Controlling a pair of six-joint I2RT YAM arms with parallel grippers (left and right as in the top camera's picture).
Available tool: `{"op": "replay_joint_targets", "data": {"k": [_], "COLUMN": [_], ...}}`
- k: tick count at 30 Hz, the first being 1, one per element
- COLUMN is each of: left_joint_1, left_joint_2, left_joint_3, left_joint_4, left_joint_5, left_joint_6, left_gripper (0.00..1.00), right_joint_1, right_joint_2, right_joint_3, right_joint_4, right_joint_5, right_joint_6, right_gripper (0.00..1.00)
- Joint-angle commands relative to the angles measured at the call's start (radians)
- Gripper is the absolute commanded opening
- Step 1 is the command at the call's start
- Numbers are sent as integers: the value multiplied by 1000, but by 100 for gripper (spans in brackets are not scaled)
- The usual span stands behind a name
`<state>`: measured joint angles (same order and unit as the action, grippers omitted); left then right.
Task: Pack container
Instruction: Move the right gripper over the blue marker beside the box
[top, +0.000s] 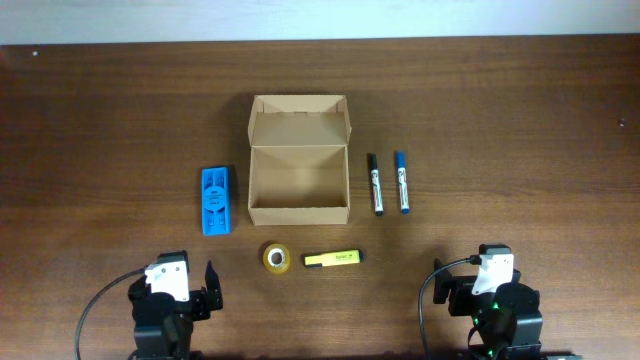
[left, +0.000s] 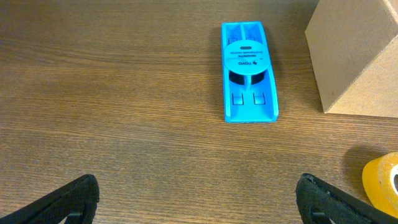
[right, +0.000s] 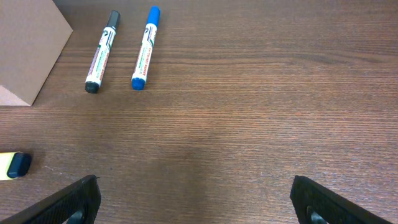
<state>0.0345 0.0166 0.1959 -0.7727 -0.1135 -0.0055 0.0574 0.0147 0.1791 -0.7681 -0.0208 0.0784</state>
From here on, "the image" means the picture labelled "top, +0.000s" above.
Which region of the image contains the yellow adhesive tape roll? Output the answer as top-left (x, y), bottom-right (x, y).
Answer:
top-left (263, 244), bottom-right (291, 274)

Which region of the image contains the blue whiteboard eraser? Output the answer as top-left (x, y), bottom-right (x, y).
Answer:
top-left (201, 167), bottom-right (231, 236)

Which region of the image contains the yellow highlighter pen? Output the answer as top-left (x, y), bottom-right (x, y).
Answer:
top-left (303, 249), bottom-right (363, 268)

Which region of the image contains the black whiteboard marker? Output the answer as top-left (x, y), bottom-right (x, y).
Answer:
top-left (368, 153), bottom-right (384, 216)

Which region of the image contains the blue whiteboard marker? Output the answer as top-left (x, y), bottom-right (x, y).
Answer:
top-left (396, 152), bottom-right (410, 215)

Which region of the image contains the brown cardboard box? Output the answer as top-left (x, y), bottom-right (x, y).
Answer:
top-left (248, 95), bottom-right (351, 226)

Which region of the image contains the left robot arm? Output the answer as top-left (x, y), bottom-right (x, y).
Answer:
top-left (128, 250), bottom-right (223, 360)

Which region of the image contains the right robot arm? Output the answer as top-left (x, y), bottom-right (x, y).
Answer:
top-left (418, 244), bottom-right (579, 360)

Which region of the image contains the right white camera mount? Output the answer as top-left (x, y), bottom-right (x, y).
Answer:
top-left (472, 254), bottom-right (514, 296)

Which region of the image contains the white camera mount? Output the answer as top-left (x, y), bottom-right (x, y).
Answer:
top-left (144, 260), bottom-right (190, 302)
top-left (472, 254), bottom-right (514, 296)

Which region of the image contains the right black cable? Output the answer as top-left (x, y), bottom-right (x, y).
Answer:
top-left (417, 256), bottom-right (482, 360)

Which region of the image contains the black cable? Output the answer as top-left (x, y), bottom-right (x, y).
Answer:
top-left (74, 267), bottom-right (147, 360)
top-left (417, 256), bottom-right (482, 360)

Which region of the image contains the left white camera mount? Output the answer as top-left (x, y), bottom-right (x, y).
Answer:
top-left (144, 260), bottom-right (190, 302)

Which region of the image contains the left black cable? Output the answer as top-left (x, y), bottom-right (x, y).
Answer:
top-left (74, 267), bottom-right (147, 360)

